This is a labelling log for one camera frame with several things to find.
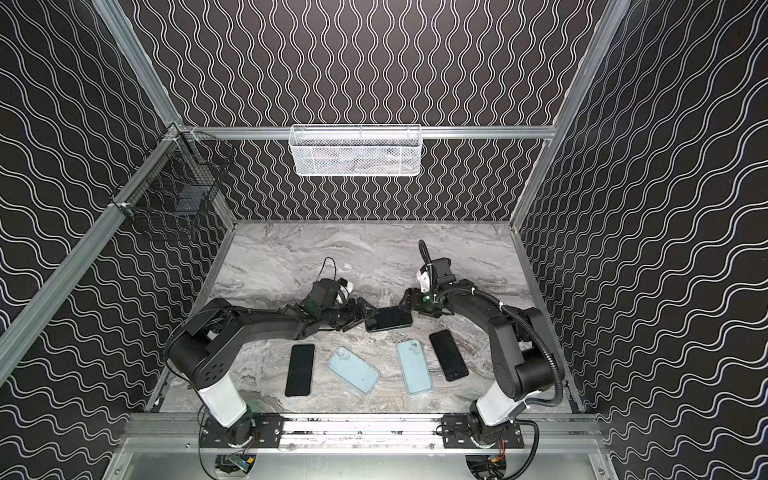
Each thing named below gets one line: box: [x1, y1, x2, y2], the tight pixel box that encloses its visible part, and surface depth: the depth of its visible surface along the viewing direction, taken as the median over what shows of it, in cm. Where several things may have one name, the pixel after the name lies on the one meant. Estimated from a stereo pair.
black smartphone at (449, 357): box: [429, 329, 469, 382], surface depth 90 cm
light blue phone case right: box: [397, 339, 433, 395], surface depth 88 cm
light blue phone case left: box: [326, 346, 381, 395], surface depth 87 cm
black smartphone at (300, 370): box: [284, 344, 315, 397], surface depth 85 cm
